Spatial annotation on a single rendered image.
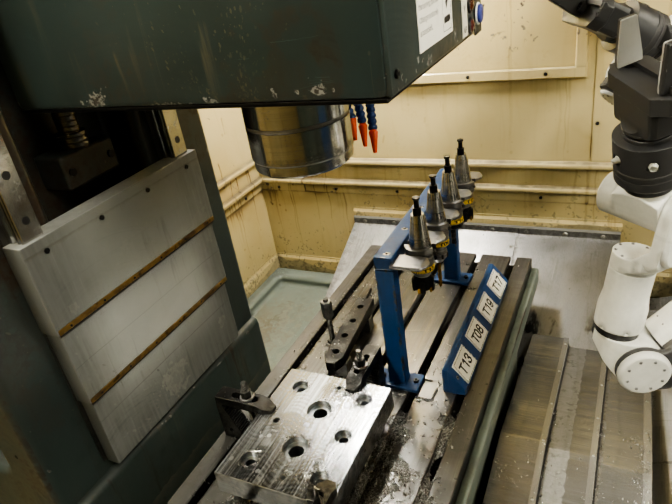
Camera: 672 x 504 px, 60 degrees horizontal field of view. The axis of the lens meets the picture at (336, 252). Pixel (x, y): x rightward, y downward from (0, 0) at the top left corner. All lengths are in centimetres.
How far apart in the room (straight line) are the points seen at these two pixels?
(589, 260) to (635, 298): 97
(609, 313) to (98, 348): 91
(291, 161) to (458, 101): 111
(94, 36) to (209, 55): 19
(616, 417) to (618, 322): 58
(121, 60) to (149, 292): 56
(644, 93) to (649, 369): 43
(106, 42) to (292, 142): 29
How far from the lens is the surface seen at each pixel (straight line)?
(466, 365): 132
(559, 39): 180
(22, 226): 110
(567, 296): 186
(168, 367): 140
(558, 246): 197
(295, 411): 119
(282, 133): 84
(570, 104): 184
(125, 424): 134
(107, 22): 91
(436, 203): 124
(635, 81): 82
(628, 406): 159
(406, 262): 114
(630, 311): 98
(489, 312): 149
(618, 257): 95
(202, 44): 81
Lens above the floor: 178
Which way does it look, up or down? 28 degrees down
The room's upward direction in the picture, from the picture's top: 10 degrees counter-clockwise
